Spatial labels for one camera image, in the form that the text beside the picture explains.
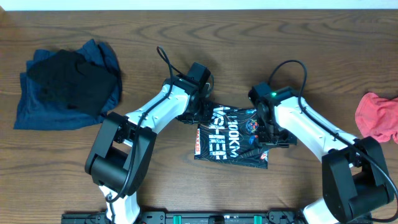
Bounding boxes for black orange patterned jersey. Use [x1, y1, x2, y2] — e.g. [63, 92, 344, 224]
[194, 104, 269, 169]

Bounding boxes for red t-shirt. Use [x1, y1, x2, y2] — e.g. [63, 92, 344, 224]
[354, 92, 397, 143]

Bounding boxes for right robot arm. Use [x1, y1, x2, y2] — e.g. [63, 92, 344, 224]
[248, 83, 397, 223]

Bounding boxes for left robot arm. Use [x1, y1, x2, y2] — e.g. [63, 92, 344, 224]
[85, 74, 214, 223]

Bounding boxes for folded black garment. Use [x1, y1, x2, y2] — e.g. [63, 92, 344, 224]
[27, 50, 118, 116]

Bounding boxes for folded navy blue garment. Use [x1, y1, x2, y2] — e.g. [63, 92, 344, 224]
[14, 40, 122, 131]

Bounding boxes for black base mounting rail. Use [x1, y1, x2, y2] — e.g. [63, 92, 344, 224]
[60, 208, 373, 224]

